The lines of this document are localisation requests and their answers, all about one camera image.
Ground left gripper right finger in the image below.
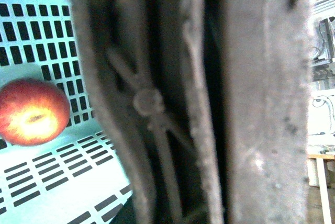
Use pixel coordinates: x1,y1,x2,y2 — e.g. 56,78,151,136
220,0,315,223

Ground wooden table frame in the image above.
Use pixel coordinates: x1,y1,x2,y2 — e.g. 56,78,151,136
308,153,334,223

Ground red yellow apple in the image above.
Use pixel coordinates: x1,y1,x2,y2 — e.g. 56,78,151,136
1,79,70,146

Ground light teal plastic basket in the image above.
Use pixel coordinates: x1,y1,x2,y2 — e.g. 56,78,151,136
1,0,132,223

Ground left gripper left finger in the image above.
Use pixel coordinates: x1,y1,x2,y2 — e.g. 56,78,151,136
71,0,222,223

